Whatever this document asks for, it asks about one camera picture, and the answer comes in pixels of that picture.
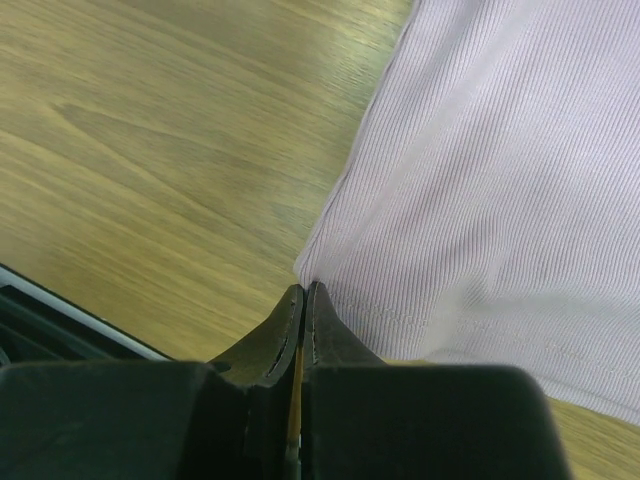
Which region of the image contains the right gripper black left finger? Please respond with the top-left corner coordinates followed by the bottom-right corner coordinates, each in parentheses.
top-left (208, 285), bottom-right (304, 386)

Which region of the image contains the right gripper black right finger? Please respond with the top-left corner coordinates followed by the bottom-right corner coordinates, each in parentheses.
top-left (302, 282), bottom-right (385, 373)

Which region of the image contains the pink ribbed tank top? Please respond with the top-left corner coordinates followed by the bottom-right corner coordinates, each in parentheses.
top-left (295, 1), bottom-right (639, 424)

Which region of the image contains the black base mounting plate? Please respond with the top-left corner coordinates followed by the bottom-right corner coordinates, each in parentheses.
top-left (1, 265), bottom-right (169, 367)

